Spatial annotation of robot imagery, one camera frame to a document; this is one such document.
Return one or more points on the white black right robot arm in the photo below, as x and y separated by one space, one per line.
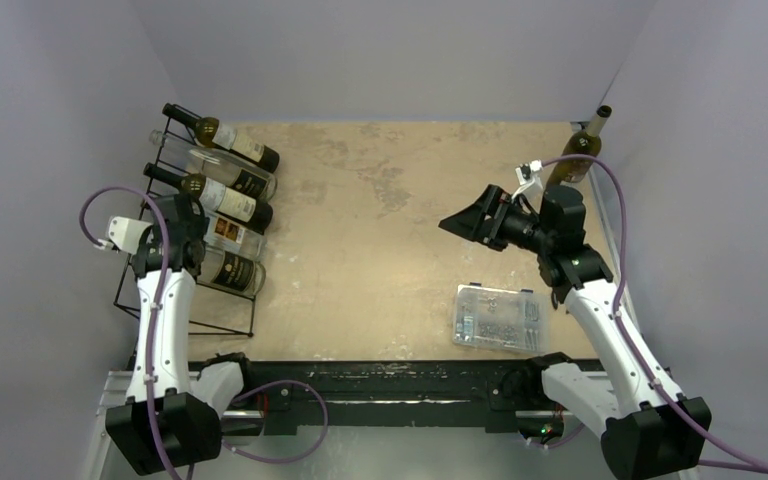
647 427

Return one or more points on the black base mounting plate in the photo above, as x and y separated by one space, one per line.
498 396

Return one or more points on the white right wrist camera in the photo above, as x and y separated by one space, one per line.
529 179

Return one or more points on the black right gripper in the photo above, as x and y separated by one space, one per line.
495 218

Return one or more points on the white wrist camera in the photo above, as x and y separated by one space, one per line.
123 234
529 179

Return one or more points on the clear square bottle gold cap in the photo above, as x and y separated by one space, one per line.
226 234

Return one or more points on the dark open-neck wine bottle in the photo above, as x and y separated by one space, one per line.
216 197

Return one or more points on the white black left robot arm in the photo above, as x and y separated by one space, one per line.
169 417

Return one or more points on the black wire wine rack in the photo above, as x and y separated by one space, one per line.
216 313

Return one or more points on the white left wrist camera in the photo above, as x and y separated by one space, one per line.
123 234

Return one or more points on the clear glass black-label bottle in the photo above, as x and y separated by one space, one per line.
218 165

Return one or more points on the tall clear glass bottle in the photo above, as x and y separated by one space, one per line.
231 273

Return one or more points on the clear plastic screw box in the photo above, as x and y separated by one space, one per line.
497 319

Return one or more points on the black handled pliers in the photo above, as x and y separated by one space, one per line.
556 301

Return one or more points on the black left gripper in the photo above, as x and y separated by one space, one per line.
198 226

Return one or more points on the dark green labelled wine bottle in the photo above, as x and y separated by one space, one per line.
212 133

